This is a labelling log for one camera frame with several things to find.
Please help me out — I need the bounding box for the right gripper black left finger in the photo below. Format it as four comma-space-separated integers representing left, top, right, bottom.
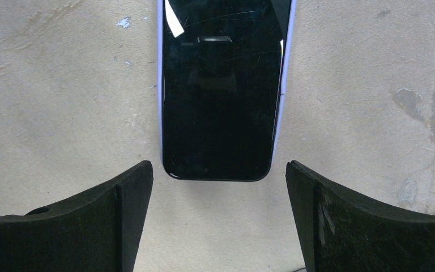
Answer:
0, 160, 153, 271

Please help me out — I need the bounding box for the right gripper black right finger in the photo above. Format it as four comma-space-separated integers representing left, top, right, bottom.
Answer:
285, 161, 435, 271

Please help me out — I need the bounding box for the phone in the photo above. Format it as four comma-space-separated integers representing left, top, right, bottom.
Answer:
157, 0, 297, 182

